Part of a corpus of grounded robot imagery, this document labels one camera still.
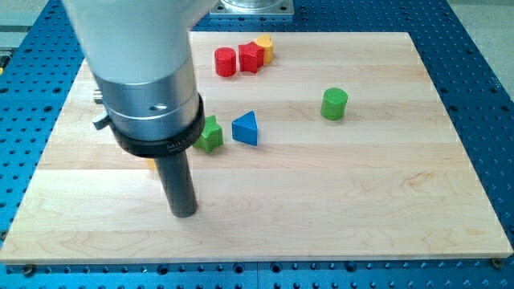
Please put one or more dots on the yellow hexagon block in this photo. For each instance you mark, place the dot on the yellow hexagon block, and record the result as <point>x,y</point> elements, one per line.
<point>151,164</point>

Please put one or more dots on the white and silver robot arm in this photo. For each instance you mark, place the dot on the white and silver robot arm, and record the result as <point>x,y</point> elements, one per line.
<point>139,54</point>

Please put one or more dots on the green star block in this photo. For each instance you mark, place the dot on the green star block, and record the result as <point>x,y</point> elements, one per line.
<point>211,137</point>

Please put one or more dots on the red star block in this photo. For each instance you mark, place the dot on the red star block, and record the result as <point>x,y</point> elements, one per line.
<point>251,57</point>

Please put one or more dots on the blue triangle block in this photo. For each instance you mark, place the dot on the blue triangle block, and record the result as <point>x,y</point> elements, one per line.
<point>245,129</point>

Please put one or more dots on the light wooden board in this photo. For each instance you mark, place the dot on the light wooden board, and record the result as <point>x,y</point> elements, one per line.
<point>391,179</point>

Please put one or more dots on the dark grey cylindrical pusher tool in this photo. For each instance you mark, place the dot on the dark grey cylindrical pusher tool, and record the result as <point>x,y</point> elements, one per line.
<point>175,176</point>

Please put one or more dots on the green cylinder block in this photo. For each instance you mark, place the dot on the green cylinder block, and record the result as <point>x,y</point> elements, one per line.
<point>333,103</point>

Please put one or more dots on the red cylinder block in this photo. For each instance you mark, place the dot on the red cylinder block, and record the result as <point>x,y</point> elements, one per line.
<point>225,61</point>

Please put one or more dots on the yellow heart block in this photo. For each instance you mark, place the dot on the yellow heart block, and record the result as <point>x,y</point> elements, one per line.
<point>266,43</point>

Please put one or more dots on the blue perforated metal table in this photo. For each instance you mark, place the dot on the blue perforated metal table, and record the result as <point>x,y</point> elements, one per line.
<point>41,72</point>

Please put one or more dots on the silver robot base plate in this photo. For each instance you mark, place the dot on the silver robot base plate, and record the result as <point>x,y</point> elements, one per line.
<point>253,7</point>

